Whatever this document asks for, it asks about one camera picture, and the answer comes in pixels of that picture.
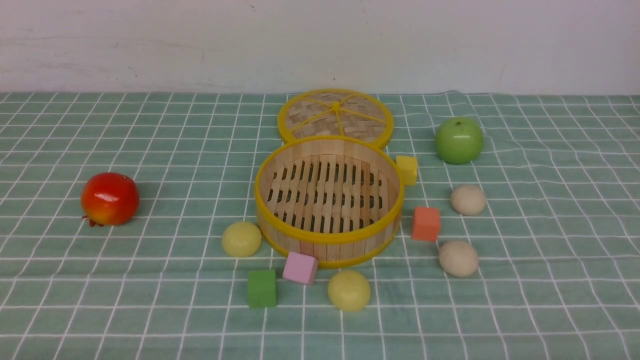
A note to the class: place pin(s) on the yellow bun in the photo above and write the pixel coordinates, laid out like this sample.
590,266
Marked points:
349,291
241,239

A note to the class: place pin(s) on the green cube block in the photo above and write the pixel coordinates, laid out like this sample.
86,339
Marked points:
262,288

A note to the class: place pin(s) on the orange cube block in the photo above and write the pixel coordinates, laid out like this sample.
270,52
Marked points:
426,224

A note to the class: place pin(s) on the pink cube block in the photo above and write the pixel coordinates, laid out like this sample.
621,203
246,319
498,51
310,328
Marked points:
300,268

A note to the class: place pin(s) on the green checkered tablecloth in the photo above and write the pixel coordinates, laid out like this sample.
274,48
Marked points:
558,242

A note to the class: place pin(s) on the bamboo steamer tray yellow rim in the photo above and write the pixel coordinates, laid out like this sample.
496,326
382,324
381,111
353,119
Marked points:
337,199

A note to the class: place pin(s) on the yellow cube block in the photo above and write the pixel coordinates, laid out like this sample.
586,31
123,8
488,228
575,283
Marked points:
408,169

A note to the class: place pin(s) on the yellow bun front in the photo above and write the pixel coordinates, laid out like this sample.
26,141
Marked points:
349,291

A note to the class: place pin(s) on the green apple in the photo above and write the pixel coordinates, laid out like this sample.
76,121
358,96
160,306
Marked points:
459,140

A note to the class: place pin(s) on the white bun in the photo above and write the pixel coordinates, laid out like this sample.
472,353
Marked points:
468,200
458,258

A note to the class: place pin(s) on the red pomegranate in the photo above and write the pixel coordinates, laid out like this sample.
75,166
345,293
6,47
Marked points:
109,198

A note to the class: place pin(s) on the woven bamboo steamer lid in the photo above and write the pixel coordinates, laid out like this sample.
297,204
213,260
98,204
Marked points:
336,112

